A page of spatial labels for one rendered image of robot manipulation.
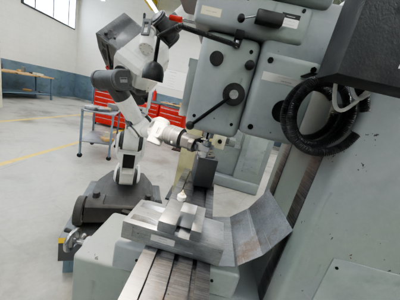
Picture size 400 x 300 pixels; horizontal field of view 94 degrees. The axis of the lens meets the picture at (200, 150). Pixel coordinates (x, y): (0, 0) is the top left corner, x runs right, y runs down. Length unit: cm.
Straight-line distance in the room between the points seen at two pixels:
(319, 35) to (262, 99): 24
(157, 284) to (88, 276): 46
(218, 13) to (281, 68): 24
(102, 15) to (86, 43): 152
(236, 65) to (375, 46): 34
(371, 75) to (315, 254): 52
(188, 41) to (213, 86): 961
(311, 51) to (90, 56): 1149
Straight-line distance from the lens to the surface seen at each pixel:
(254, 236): 90
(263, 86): 65
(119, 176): 162
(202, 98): 65
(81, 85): 1210
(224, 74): 66
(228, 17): 67
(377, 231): 79
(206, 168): 114
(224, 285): 89
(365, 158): 67
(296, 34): 69
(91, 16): 1218
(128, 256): 88
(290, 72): 67
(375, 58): 47
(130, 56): 105
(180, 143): 77
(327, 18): 75
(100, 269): 100
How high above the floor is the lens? 142
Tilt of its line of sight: 15 degrees down
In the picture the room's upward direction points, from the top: 14 degrees clockwise
